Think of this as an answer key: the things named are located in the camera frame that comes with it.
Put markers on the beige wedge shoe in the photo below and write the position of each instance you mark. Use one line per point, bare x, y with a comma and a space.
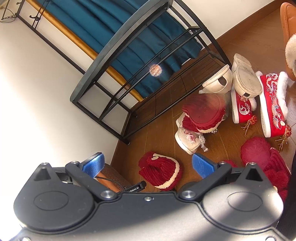
247, 81
218, 82

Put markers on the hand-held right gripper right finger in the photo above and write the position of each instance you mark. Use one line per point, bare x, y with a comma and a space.
203, 165

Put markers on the dark red plush slipper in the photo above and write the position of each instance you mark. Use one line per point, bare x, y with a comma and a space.
230, 163
261, 153

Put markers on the tan fur-lined slipper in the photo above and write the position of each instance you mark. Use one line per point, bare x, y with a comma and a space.
113, 173
288, 34

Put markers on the person's dark trousers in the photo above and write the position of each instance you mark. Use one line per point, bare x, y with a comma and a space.
293, 185

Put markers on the black metal shoe rack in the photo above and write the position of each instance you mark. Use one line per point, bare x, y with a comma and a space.
79, 87

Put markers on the blue curtain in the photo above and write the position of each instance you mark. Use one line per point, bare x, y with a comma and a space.
104, 18

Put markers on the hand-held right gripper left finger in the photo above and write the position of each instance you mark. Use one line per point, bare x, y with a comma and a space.
94, 164

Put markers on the red embroidered fur-trimmed boot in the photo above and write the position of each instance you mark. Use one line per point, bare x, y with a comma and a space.
242, 109
274, 104

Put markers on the white embroidered pearl shoe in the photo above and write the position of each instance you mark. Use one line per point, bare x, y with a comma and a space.
188, 140

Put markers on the gold curtain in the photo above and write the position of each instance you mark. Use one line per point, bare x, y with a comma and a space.
90, 51

